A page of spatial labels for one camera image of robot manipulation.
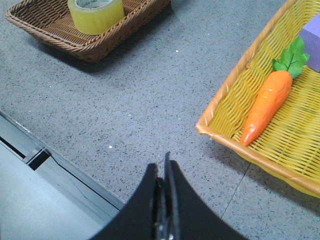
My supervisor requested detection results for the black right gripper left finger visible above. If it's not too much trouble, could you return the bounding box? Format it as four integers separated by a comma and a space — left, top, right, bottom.
92, 163, 158, 240

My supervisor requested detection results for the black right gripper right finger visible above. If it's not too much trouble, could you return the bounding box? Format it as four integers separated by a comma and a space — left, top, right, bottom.
164, 152, 246, 240

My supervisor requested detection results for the yellow tape roll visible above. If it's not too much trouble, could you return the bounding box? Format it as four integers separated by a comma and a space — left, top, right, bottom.
67, 0, 125, 35

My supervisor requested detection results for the yellow woven basket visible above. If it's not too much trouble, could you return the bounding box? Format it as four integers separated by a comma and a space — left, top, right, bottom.
196, 0, 320, 197

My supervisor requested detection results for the orange toy carrot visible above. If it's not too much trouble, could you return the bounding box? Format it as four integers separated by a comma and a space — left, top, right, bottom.
240, 36, 310, 146

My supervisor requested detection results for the brown wicker basket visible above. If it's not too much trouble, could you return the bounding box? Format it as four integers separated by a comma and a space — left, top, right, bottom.
5, 0, 170, 63

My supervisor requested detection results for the purple foam block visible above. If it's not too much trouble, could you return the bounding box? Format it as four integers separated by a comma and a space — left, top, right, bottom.
299, 13, 320, 72

